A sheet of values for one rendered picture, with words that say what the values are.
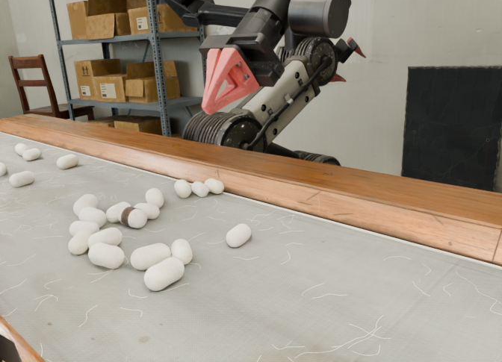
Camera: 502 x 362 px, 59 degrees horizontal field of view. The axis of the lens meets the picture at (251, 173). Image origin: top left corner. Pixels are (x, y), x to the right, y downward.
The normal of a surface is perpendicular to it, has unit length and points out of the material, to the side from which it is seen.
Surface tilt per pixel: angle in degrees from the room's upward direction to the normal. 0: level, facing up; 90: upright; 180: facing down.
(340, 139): 90
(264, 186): 45
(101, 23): 77
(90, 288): 0
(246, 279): 0
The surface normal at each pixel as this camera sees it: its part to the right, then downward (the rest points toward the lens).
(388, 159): -0.61, 0.25
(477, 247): -0.52, -0.50
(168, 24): 0.77, 0.14
